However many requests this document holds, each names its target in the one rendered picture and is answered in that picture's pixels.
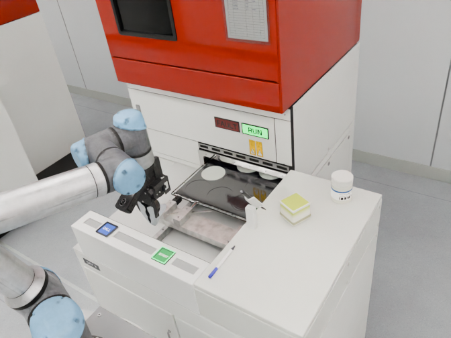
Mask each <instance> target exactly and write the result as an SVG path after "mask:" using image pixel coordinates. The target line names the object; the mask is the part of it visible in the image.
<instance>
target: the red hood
mask: <svg viewBox="0 0 451 338"><path fill-rule="evenodd" d="M95 1H96V4H97V8H98V11H99V15H100V18H101V23H102V26H103V30H104V32H105V37H106V40H107V44H108V47H109V51H110V54H111V59H112V61H113V65H114V69H115V73H116V76H117V80H118V81H119V82H126V83H130V84H133V85H140V86H143V87H150V88H153V89H160V90H164V91H170V92H174V93H180V94H184V95H190V96H194V97H200V98H204V99H210V100H214V101H220V102H224V103H230V104H234V105H240V106H244V107H250V108H254V109H260V110H264V111H270V112H274V113H280V114H283V113H284V112H285V111H286V110H287V109H288V108H289V107H290V106H291V105H292V104H293V103H294V102H295V101H296V100H297V99H298V98H299V97H301V96H302V95H303V94H304V93H305V92H306V91H307V90H308V89H309V88H310V87H311V86H312V85H313V84H314V83H315V82H316V81H318V80H319V79H320V78H321V77H322V76H323V75H324V74H325V73H326V72H327V71H328V70H329V69H330V68H331V67H332V66H333V65H334V64H335V63H336V62H337V61H338V60H339V59H340V58H341V57H343V55H345V53H347V51H349V49H351V48H352V47H353V46H354V45H355V44H356V43H357V42H358V41H359V39H360V20H361V9H362V0H95Z"/></svg>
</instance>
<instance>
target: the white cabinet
mask: <svg viewBox="0 0 451 338"><path fill-rule="evenodd" d="M378 230H379V227H377V230H376V231H375V233H374V235H373V237H372V239H371V241H370V243H369V245H368V247H367V249H366V251H365V252H364V254H363V256H362V258H361V260H360V262H359V264H358V266H357V267H356V269H355V271H354V273H353V275H352V277H351V279H350V281H349V283H348V285H347V287H346V289H345V291H344V293H343V295H342V296H341V298H340V300H339V302H338V304H337V306H336V308H335V309H334V311H333V313H332V315H331V317H330V319H329V321H328V323H327V325H326V326H325V329H324V330H323V333H322V334H321V337H320V338H365V333H366V322H367V316H368V306H369V300H370V290H371V284H372V274H373V268H374V258H375V252H376V246H377V236H378ZM74 251H75V253H76V255H77V258H78V259H79V262H80V264H81V266H82V268H83V271H84V273H85V275H86V277H87V280H88V281H89V284H90V285H91V288H92V290H93V292H94V294H95V297H96V299H97V301H98V303H99V306H101V307H103V308H104V309H106V310H108V311H109V312H111V313H113V314H115V315H117V316H119V317H121V318H125V319H127V320H129V321H131V322H132V323H134V324H136V325H138V326H139V327H140V328H141V329H142V330H143V331H145V332H147V333H149V334H151V335H152V336H154V337H156V338H244V337H243V336H241V335H239V334H237V333H235V332H233V331H231V330H229V329H227V328H225V327H223V326H221V325H219V324H218V323H216V322H214V321H212V320H210V319H208V318H206V317H204V316H203V315H198V314H196V313H194V312H192V311H190V310H188V309H186V308H185V307H183V306H181V305H179V304H177V303H175V302H173V301H171V300H169V299H167V298H165V297H164V296H162V295H160V294H158V293H156V292H154V291H153V290H151V289H149V288H147V287H145V286H142V285H141V284H139V283H137V282H135V281H133V280H131V279H130V278H128V277H126V276H124V275H122V274H120V273H119V272H116V271H115V270H112V269H111V268H109V267H107V266H105V265H103V264H101V263H99V262H98V261H96V260H94V259H92V258H90V257H88V256H86V255H85V254H83V253H81V252H79V251H77V250H75V249H74Z"/></svg>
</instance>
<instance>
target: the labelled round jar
mask: <svg viewBox="0 0 451 338"><path fill-rule="evenodd" d="M352 187H353V174H352V173H351V172H349V171H347V170H337V171H335V172H333V173H332V179H331V199H332V200H333V201H334V202H335V203H338V204H346V203H349V202H350V201H351V200H352Z"/></svg>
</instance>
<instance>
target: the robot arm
mask: <svg viewBox="0 0 451 338"><path fill-rule="evenodd" d="M146 128H147V126H146V123H145V121H144V118H143V115H142V113H141V112H140V111H139V110H137V109H124V110H122V111H119V112H117V114H115V115H114V116H113V125H112V126H111V127H108V128H107V129H104V130H102V131H100V132H98V133H95V134H93V135H90V136H89V137H86V138H83V139H82V140H80V141H78V142H76V143H74V144H73V145H71V147H70V151H71V154H72V157H73V159H74V161H75V163H76V164H77V166H78V168H75V169H72V170H69V171H66V172H63V173H60V174H56V175H53V176H50V177H47V178H44V179H41V180H38V181H35V182H32V183H29V184H25V185H23V186H19V187H17V188H13V189H11V190H7V191H5V192H0V234H2V233H5V232H7V231H11V230H12V229H16V228H18V227H21V226H23V225H27V224H28V223H32V222H34V221H37V220H39V219H43V218H44V217H48V216H50V215H53V214H55V213H59V212H61V211H64V210H66V209H69V208H71V207H75V206H77V205H80V204H82V203H85V202H87V201H91V200H93V199H96V198H98V197H100V196H103V195H106V194H108V193H111V192H114V191H117V192H119V193H121V196H120V197H119V199H118V201H117V202H116V204H115V207H116V208H117V209H119V210H120V211H122V212H125V213H127V214H130V213H132V211H133V210H134V207H135V206H137V208H138V209H139V210H140V212H141V213H142V214H143V216H144V217H145V218H146V220H147V221H148V222H149V223H150V224H152V225H154V226H156V225H157V224H158V222H159V218H160V216H161V215H162V214H163V212H164V211H165V210H166V204H165V203H164V204H160V201H159V200H157V199H158V198H159V197H161V196H162V195H163V194H164V193H165V194H167V193H168V192H169V191H170V190H171V189H170V184H169V181H168V176H167V175H164V174H163V173H162V168H161V165H160V160H159V157H158V156H154V154H153V151H152V147H151V145H150V140H149V137H148V132H147V129H146ZM161 177H164V178H163V179H161ZM166 181H167V182H168V188H167V189H165V188H166V185H164V183H165V182H166ZM0 293H1V294H2V295H4V301H5V304H6V305H7V306H9V307H10V308H12V309H13V310H15V311H17V312H19V313H20V314H22V315H23V317H24V318H25V320H26V322H27V324H28V326H29V328H30V332H31V335H32V338H93V337H92V334H91V332H90V330H89V328H88V326H87V323H86V321H85V318H84V315H83V312H82V310H81V308H80V306H79V305H78V304H77V303H76V302H75V301H74V300H72V298H71V297H70V295H69V294H68V292H67V291H66V289H65V287H64V286H63V285H62V282H61V280H60V278H59V277H58V275H57V274H56V273H54V272H53V271H52V270H51V269H49V268H46V267H43V266H37V265H30V266H28V265H27V264H25V263H24V262H23V261H21V260H20V259H19V258H17V257H16V256H14V255H13V254H12V253H10V252H9V251H7V250H6V249H5V248H4V247H2V246H1V245H0Z"/></svg>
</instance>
